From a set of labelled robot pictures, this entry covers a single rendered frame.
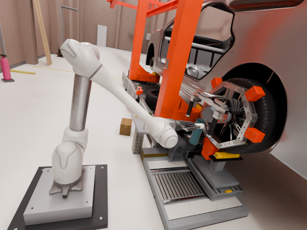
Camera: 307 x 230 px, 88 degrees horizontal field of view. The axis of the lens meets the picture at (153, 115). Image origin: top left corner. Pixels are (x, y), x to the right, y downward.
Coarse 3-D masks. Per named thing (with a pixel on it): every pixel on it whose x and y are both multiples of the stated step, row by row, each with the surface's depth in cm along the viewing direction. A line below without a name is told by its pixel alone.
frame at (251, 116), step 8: (216, 88) 145; (224, 88) 141; (232, 88) 128; (240, 88) 120; (208, 104) 160; (248, 104) 114; (248, 112) 115; (248, 120) 113; (256, 120) 113; (208, 128) 158; (240, 136) 118; (216, 144) 141; (224, 144) 133; (232, 144) 125; (240, 144) 120
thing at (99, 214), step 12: (96, 168) 129; (36, 180) 110; (96, 180) 119; (96, 192) 110; (24, 204) 94; (96, 204) 102; (96, 216) 96; (12, 228) 83; (24, 228) 84; (36, 228) 85; (48, 228) 86; (60, 228) 87; (72, 228) 88; (84, 228) 90; (96, 228) 92
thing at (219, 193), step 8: (192, 160) 187; (192, 168) 177; (200, 176) 164; (200, 184) 163; (208, 184) 158; (208, 192) 151; (216, 192) 149; (224, 192) 153; (232, 192) 152; (240, 192) 157
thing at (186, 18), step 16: (192, 0) 131; (176, 16) 144; (192, 16) 137; (176, 32) 143; (192, 32) 142; (176, 48) 145; (176, 64) 151; (176, 80) 159; (160, 96) 172; (176, 96) 167; (160, 112) 170
